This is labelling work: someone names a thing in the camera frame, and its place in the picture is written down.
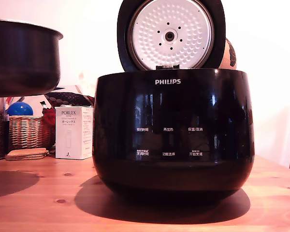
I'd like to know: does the rice cooker lid, dimpled plate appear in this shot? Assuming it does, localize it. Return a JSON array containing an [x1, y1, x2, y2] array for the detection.
[[116, 0, 227, 72]]

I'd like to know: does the red knitted pouch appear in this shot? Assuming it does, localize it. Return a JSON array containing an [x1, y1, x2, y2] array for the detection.
[[42, 108, 57, 146]]

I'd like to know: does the black Philips rice cooker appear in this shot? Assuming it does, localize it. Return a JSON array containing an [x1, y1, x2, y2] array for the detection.
[[91, 68, 256, 206]]

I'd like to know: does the blue ball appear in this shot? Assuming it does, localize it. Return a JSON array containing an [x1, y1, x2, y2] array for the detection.
[[7, 101, 34, 117]]

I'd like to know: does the black cooking pot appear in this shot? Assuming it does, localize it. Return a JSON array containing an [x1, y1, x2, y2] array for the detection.
[[0, 19, 64, 97]]

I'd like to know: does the woven wicker basket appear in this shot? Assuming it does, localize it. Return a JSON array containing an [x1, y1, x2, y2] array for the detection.
[[8, 115, 53, 151]]

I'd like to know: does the dark dotted patterned cloth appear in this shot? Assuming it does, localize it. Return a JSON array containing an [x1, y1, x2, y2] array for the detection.
[[44, 91, 96, 107]]

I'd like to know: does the orange patterned round vase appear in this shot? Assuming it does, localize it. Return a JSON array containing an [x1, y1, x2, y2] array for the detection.
[[218, 37, 238, 71]]

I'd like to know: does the cork coaster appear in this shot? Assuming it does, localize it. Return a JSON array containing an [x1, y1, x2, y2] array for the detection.
[[6, 148, 49, 157], [4, 154, 50, 161]]

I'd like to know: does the white Porlex box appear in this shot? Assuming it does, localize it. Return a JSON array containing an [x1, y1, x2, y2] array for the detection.
[[55, 105, 94, 160]]

